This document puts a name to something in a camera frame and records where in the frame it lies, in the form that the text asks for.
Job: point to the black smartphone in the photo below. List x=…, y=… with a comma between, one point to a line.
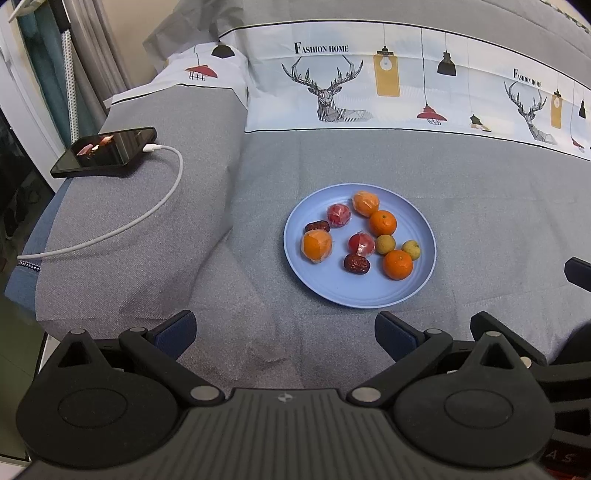
x=106, y=152

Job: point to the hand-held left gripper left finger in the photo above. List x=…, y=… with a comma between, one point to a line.
x=178, y=330

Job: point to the grey curtain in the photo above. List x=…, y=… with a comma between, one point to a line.
x=101, y=46

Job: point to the plastic-wrapped small red tomato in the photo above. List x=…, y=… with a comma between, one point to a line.
x=360, y=244
x=339, y=215

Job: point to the blue round plate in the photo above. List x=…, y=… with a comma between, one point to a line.
x=351, y=290

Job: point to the grey printed duvet cover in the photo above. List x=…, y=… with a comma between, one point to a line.
x=369, y=157

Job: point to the white window frame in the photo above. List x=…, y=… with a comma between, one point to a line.
x=18, y=92

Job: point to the plastic-wrapped mandarin orange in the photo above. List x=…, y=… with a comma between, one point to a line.
x=366, y=203
x=317, y=244

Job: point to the dark red date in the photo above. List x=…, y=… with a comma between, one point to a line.
x=317, y=226
x=356, y=263

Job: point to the bare mandarin orange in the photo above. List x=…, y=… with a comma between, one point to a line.
x=383, y=223
x=397, y=264

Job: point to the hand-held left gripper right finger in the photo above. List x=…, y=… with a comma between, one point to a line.
x=397, y=337

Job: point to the black and white pole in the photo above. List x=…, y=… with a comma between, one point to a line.
x=69, y=92

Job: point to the grey printed pillow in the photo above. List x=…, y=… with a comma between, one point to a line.
x=138, y=258

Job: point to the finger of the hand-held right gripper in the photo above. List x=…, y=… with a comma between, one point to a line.
x=579, y=274
x=521, y=344

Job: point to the small yellow longan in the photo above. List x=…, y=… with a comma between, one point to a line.
x=384, y=244
x=411, y=248

